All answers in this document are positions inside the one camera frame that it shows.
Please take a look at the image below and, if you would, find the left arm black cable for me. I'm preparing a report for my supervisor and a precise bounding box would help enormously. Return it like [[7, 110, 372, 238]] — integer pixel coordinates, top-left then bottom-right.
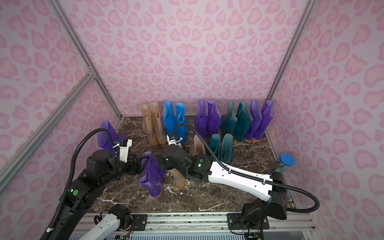
[[40, 128, 121, 240]]

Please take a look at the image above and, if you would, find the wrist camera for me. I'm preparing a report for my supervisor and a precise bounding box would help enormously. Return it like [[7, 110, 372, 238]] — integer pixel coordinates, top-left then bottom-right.
[[167, 132, 183, 148], [118, 138, 133, 163]]

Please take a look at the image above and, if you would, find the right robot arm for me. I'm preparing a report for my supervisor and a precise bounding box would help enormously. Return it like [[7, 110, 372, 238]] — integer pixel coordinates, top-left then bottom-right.
[[158, 145, 288, 229]]

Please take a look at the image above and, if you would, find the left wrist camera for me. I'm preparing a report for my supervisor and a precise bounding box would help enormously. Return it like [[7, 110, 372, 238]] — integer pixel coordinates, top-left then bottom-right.
[[118, 138, 133, 163]]

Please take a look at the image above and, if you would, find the aluminium corner post right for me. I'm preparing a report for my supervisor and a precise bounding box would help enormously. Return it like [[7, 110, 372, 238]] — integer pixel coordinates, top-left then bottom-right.
[[266, 0, 319, 101]]

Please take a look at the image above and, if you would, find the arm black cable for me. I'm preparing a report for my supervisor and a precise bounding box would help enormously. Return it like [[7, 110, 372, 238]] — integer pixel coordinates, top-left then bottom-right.
[[40, 128, 121, 240], [173, 122, 320, 240]]

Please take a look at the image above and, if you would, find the aluminium corner post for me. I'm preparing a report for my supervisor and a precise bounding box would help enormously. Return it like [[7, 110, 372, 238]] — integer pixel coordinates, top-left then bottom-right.
[[266, 0, 319, 101], [47, 0, 123, 120]]

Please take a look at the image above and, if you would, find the aluminium diagonal beam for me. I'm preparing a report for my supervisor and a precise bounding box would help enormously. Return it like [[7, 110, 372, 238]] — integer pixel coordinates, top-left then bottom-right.
[[1, 71, 95, 193]]

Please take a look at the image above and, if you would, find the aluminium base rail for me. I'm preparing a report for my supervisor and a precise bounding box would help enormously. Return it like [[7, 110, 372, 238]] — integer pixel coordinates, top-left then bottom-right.
[[70, 212, 320, 240]]

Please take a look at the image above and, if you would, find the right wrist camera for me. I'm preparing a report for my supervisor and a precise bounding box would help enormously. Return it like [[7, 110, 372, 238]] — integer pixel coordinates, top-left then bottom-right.
[[167, 132, 183, 148]]

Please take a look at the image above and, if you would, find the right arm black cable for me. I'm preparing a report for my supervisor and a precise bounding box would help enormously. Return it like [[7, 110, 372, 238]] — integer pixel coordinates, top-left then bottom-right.
[[173, 122, 320, 240]]

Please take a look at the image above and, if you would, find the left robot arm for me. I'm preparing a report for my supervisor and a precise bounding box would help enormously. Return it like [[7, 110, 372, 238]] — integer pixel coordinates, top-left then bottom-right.
[[41, 150, 143, 240]]

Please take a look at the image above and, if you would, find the aluminium corner post left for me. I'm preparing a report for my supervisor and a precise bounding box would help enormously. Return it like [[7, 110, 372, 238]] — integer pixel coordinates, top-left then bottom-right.
[[47, 0, 123, 120]]

